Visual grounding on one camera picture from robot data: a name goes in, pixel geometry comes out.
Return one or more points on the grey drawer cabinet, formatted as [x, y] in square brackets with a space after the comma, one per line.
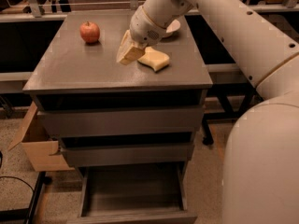
[76, 76]

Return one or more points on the white bowl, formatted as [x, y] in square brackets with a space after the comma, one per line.
[173, 27]

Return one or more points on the black metal frame base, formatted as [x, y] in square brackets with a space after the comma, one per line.
[20, 199]

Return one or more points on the yellow sponge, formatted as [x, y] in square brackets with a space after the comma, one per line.
[154, 59]

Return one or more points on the black table with legs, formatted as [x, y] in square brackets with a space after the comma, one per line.
[224, 78]

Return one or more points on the grey top drawer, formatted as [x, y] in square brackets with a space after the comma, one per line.
[122, 121]

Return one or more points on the metal railing frame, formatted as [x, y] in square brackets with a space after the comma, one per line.
[62, 3]

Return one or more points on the grey open bottom drawer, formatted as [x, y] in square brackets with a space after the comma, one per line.
[134, 194]

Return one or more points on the red apple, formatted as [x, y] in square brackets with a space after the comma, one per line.
[89, 32]

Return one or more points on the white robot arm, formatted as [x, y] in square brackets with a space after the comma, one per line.
[261, 164]

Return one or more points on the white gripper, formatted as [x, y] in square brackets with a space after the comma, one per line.
[144, 29]

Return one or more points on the brown cardboard box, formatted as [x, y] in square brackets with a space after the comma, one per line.
[41, 151]

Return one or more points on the grey middle drawer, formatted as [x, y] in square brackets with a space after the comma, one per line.
[133, 154]

